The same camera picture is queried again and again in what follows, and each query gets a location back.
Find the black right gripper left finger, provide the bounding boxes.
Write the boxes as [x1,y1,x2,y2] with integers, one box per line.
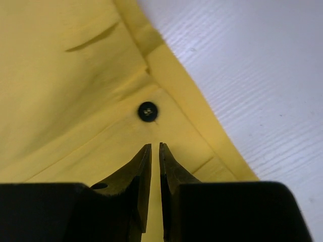
[1,144,151,241]

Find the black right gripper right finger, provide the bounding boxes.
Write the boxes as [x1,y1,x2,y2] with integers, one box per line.
[159,143,312,241]

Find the yellow trousers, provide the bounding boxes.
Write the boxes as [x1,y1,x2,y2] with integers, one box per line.
[1,1,257,241]

